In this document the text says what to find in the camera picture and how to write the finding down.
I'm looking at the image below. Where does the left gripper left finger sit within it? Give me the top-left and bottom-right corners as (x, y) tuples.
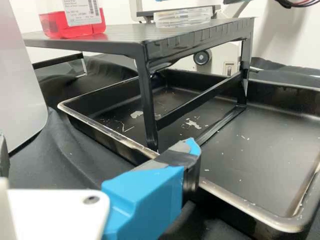
(0, 134), (11, 177)

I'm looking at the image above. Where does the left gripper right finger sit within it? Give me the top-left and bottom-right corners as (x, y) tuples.
(100, 137), (202, 240)

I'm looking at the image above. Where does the petri dish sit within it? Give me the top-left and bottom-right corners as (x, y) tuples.
(153, 7), (214, 28)

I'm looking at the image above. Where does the black tray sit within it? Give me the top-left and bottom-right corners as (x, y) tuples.
(57, 67), (320, 232)

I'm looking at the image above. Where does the red liquid bottle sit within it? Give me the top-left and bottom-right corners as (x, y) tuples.
(38, 0), (107, 39)

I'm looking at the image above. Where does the cream microscope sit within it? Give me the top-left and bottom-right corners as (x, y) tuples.
(128, 0), (254, 77)

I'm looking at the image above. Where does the black platform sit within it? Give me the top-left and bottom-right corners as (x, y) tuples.
(22, 16), (259, 154)

